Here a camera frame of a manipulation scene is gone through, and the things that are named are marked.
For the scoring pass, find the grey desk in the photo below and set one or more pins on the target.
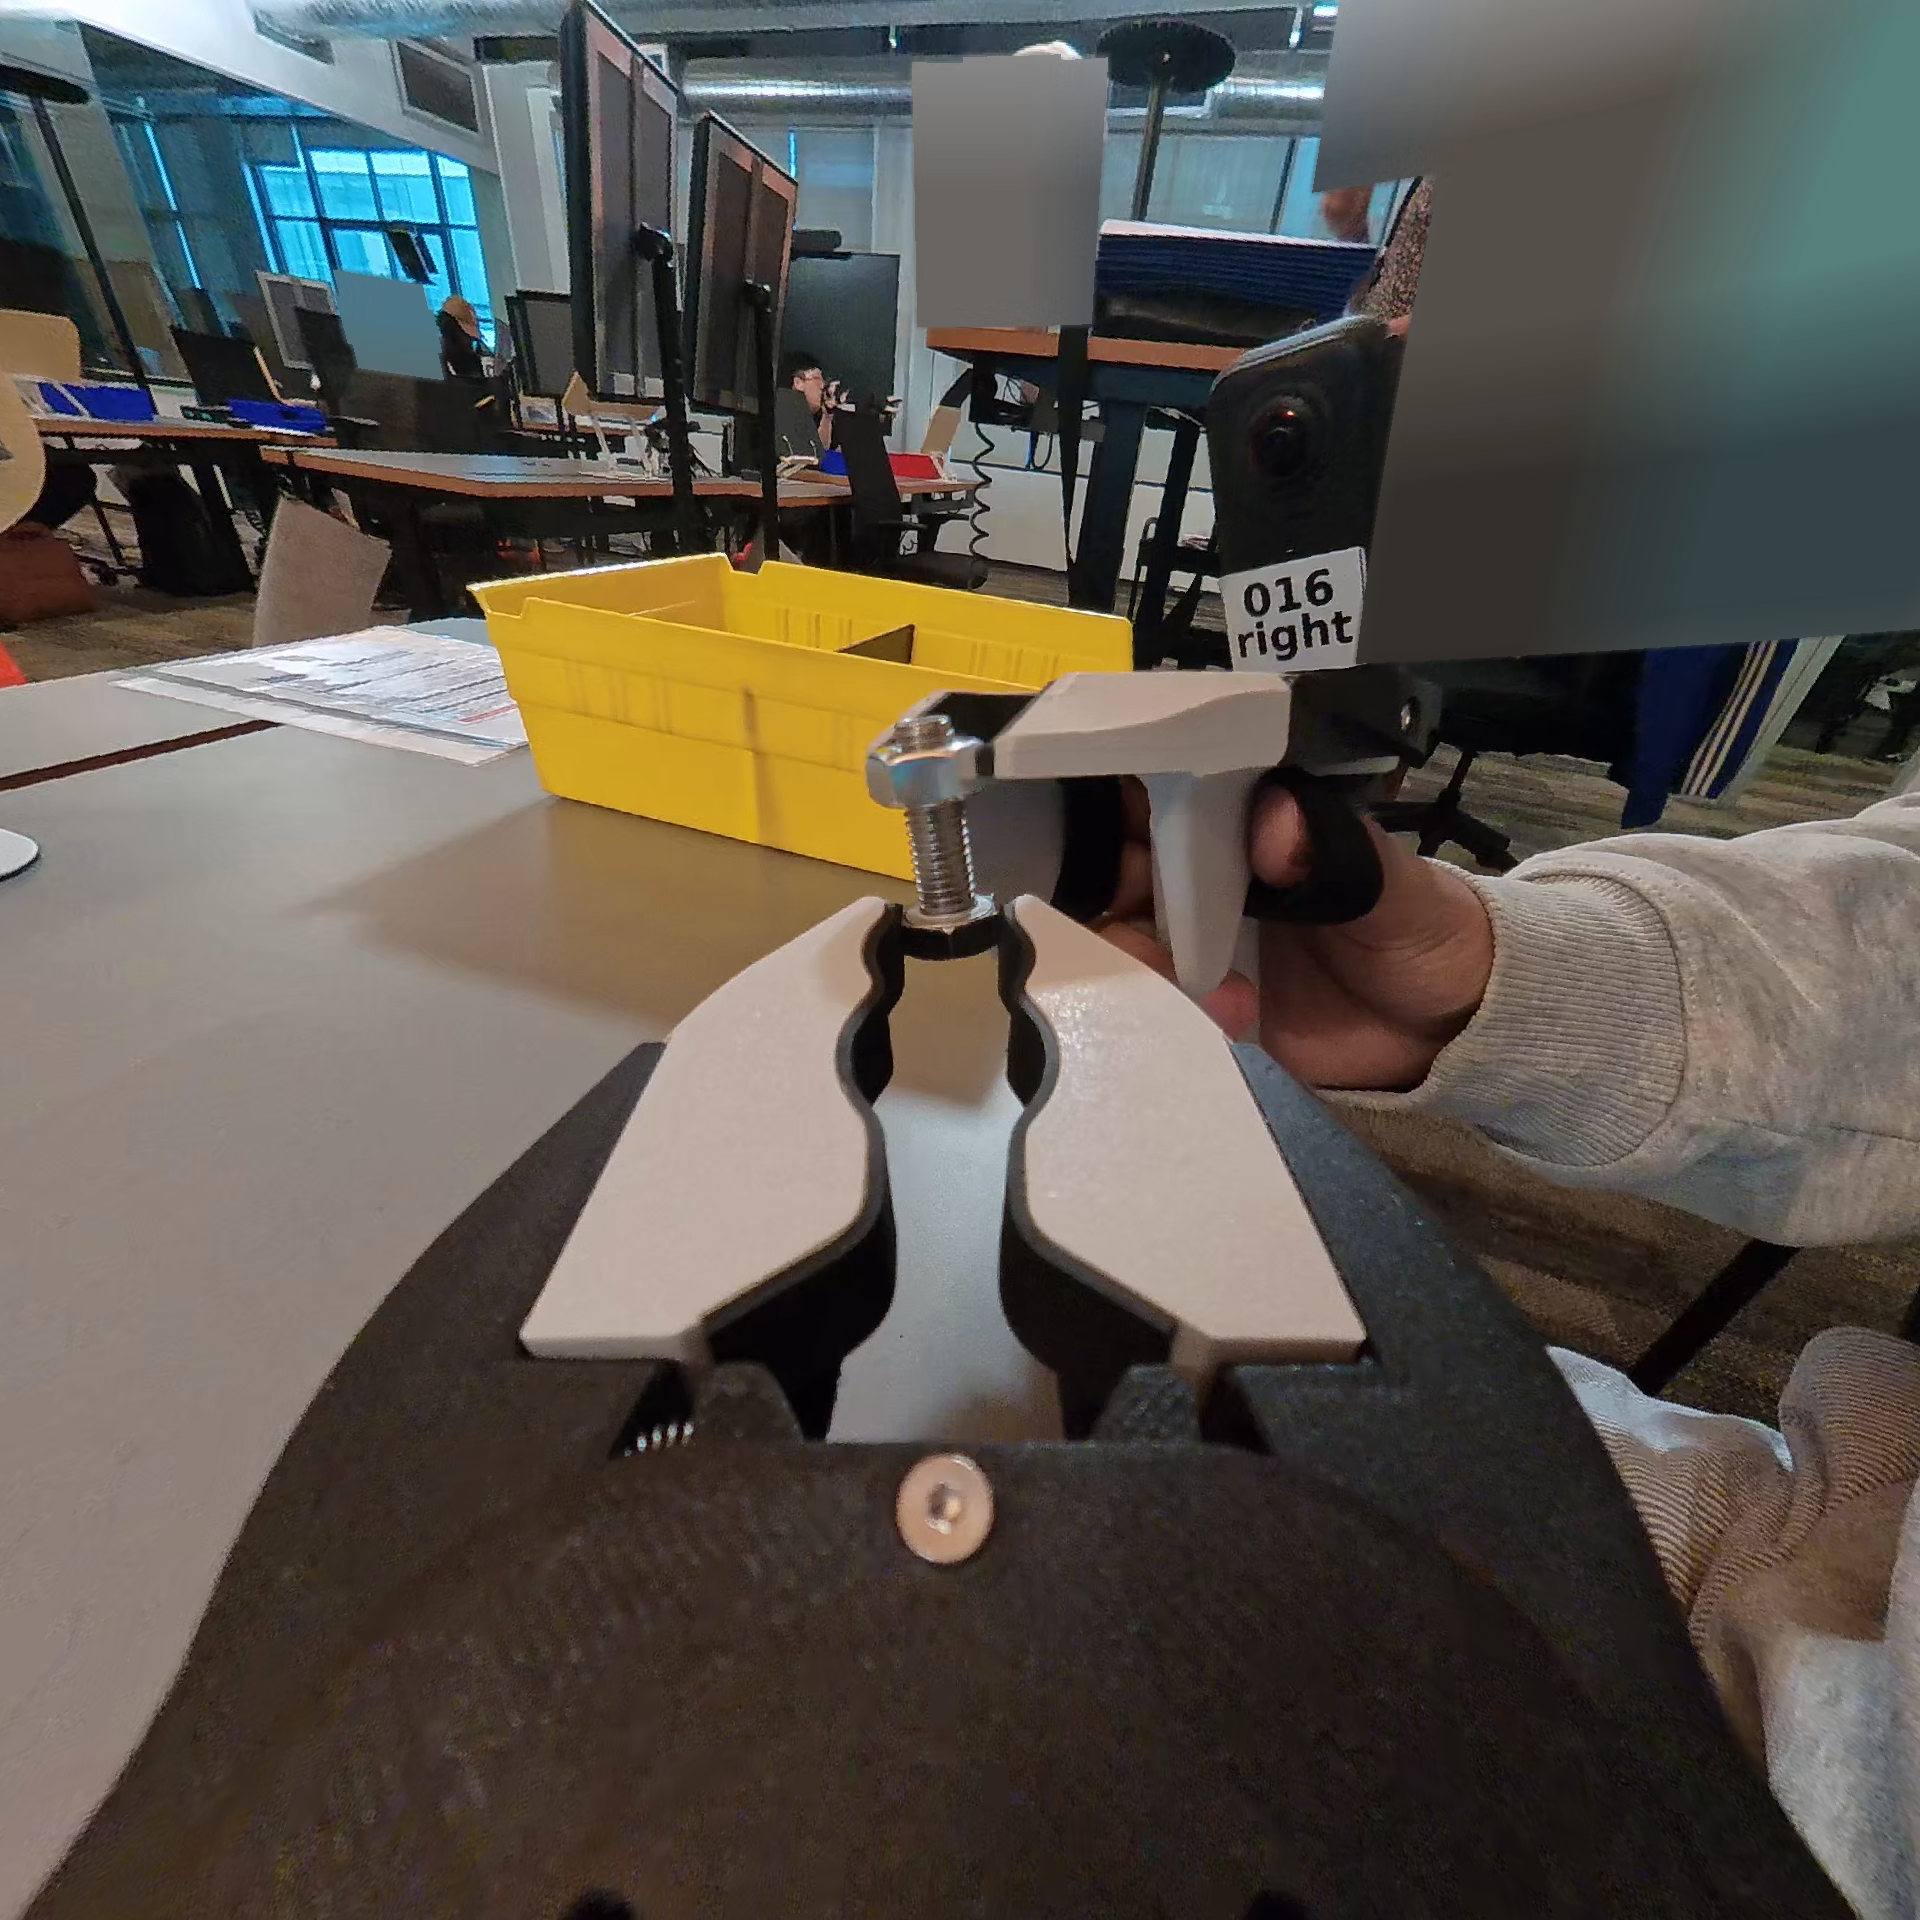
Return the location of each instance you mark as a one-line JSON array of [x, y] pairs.
[[300, 1049]]

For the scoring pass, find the long background desk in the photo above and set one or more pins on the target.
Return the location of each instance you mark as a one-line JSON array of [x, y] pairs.
[[165, 432], [601, 476]]

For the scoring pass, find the silver threaded bolt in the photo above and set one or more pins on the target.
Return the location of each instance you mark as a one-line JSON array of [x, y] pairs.
[[943, 848]]

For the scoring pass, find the printed paper sheet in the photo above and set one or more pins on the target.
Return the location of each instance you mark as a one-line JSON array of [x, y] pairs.
[[346, 681]]

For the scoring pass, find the blue background bin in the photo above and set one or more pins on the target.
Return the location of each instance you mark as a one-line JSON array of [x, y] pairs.
[[100, 403], [278, 416]]

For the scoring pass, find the standing desk with blue legs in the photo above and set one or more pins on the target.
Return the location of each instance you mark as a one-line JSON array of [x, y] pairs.
[[1110, 360]]

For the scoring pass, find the black backpack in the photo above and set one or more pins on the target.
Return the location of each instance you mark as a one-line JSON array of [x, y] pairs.
[[188, 532]]

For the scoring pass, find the black floor lamp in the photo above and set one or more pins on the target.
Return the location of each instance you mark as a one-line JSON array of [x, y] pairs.
[[1166, 59]]

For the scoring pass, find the striped grey trousers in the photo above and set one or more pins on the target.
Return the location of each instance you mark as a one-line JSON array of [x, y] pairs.
[[1665, 1483]]

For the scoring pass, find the tall dark monitor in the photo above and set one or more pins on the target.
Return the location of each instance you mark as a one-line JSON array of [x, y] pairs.
[[739, 269], [617, 211]]

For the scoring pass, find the stack of blue mats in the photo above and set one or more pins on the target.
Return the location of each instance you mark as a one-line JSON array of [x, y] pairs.
[[1231, 276]]

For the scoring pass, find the black flat monitor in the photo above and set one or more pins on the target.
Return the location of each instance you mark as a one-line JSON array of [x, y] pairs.
[[849, 323]]

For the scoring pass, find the blue striped jacket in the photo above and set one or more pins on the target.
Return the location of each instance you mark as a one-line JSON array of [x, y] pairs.
[[1710, 720]]

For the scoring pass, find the black office chair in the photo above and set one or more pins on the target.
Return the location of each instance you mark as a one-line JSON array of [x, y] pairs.
[[1447, 810], [901, 493]]

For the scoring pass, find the person's right forearm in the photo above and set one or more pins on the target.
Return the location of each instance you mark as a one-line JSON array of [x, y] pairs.
[[1695, 1019]]

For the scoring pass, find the person's right hand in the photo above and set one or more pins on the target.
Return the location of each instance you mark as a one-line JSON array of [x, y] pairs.
[[1381, 975]]

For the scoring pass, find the white stand base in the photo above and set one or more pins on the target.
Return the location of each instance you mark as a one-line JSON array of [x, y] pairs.
[[15, 855]]

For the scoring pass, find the black metal leg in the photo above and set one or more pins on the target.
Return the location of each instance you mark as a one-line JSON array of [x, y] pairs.
[[1710, 1320]]

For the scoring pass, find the large yellow plastic bin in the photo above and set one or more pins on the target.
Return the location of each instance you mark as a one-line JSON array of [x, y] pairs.
[[676, 691]]

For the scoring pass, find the grey sweatshirt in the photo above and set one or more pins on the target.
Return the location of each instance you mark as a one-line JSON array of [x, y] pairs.
[[1862, 1724]]

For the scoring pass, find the silver hex nut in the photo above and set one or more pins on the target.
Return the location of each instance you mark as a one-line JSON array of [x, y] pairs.
[[922, 763]]

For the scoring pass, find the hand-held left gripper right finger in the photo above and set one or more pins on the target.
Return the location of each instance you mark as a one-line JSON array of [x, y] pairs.
[[1185, 1171]]

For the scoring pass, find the tan wooden board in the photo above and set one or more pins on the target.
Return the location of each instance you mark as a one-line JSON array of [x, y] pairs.
[[19, 450]]

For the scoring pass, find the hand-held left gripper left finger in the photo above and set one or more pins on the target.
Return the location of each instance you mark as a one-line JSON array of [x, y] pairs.
[[735, 1141]]

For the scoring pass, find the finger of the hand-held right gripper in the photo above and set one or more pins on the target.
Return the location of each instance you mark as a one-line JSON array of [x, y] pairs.
[[961, 701], [1156, 720]]

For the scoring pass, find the beige panel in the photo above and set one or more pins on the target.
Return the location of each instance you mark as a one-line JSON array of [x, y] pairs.
[[317, 579]]

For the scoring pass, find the brown bag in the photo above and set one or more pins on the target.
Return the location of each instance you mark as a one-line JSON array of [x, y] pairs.
[[44, 579]]

